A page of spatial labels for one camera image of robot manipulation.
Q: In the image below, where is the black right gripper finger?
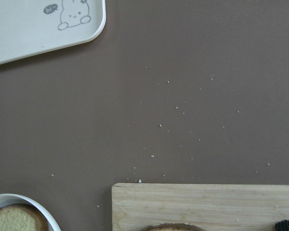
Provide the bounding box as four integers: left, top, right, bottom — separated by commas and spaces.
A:
275, 220, 289, 231

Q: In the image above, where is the cream rabbit tray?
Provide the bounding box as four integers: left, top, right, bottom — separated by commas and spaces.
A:
0, 0, 106, 65

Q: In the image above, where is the wooden cutting board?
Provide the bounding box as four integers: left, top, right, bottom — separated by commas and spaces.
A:
112, 183, 289, 231

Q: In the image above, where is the white plate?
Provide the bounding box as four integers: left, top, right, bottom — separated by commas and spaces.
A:
0, 193, 61, 231

